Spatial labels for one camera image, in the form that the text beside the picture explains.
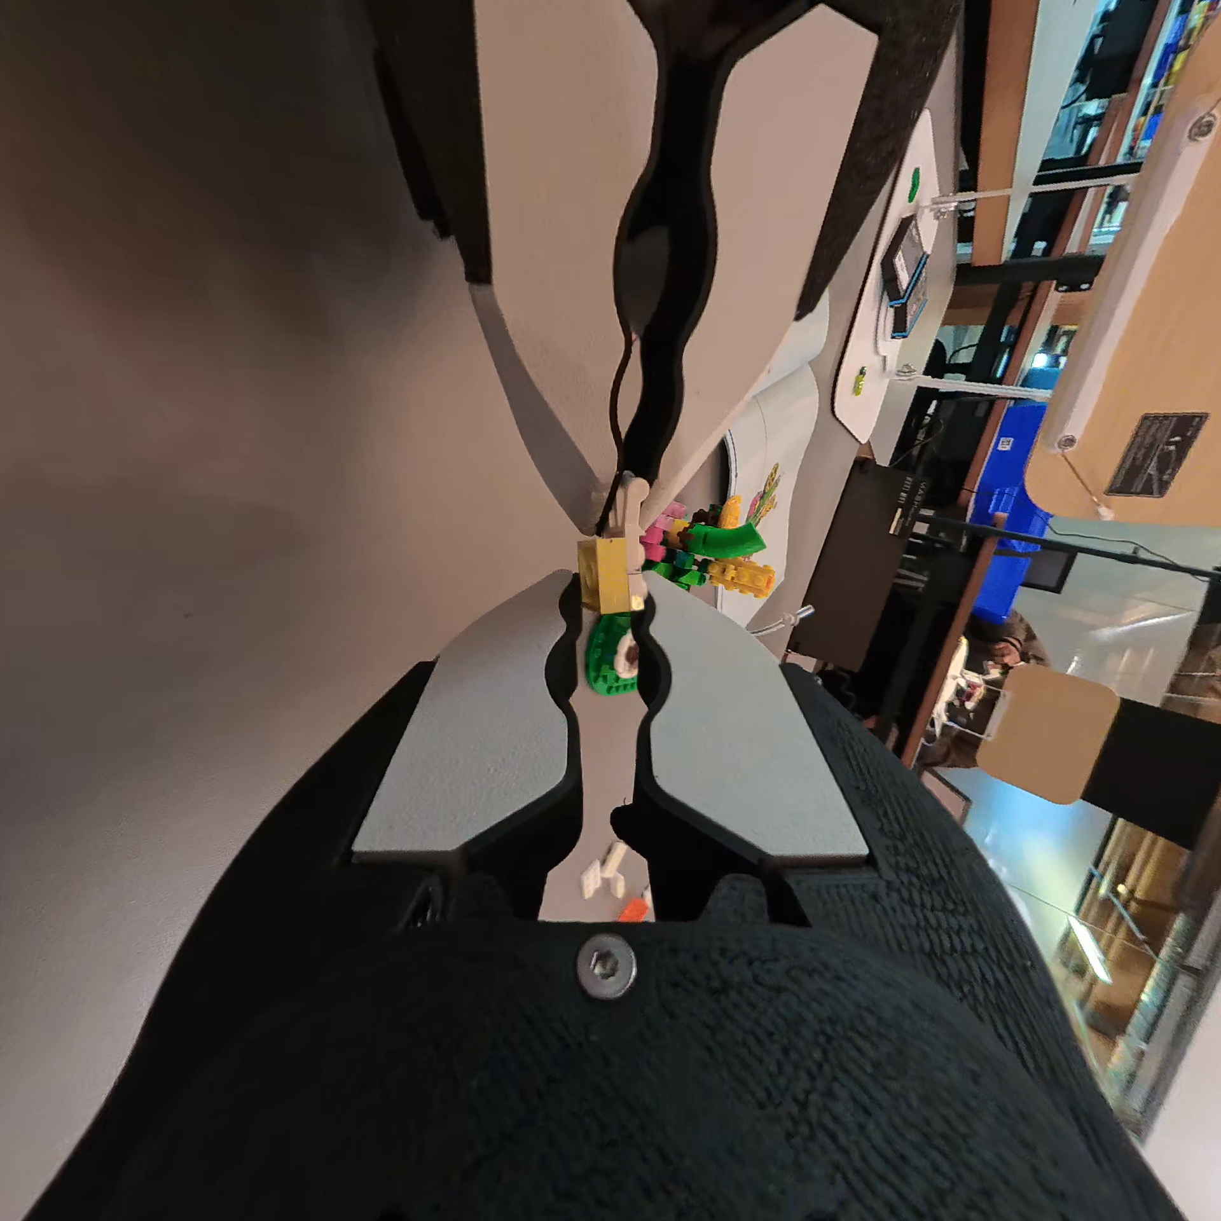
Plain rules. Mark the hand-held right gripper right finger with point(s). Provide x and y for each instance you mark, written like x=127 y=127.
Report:
x=744 y=745

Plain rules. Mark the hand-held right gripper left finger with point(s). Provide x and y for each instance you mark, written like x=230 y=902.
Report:
x=479 y=745

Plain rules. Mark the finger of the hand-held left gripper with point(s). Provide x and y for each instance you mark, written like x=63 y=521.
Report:
x=554 y=238
x=773 y=220

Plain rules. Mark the yellow lego brick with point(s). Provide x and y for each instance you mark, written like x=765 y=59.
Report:
x=603 y=578

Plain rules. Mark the small tan lego plate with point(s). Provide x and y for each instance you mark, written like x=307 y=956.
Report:
x=631 y=512

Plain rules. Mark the small white lego piece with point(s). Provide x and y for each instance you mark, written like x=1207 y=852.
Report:
x=620 y=857

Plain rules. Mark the lego flower model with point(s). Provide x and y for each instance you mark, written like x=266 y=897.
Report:
x=724 y=545

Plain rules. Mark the lego instruction booklet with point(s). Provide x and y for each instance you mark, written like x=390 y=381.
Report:
x=780 y=430

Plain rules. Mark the black device blue bands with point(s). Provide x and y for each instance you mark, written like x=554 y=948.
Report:
x=908 y=276

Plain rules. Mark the white rounded board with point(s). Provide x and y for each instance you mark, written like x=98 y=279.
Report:
x=877 y=360

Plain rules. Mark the orange plastic piece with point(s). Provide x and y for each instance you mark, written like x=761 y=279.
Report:
x=634 y=914

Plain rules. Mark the black box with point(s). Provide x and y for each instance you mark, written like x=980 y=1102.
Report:
x=859 y=571

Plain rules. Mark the blue storage bin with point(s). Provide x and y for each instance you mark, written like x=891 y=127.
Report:
x=1011 y=506

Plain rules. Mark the wooden board white edge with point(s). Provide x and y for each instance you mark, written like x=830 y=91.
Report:
x=1144 y=316

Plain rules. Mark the tan rounded board black post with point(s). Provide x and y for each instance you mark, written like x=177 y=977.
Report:
x=1049 y=733

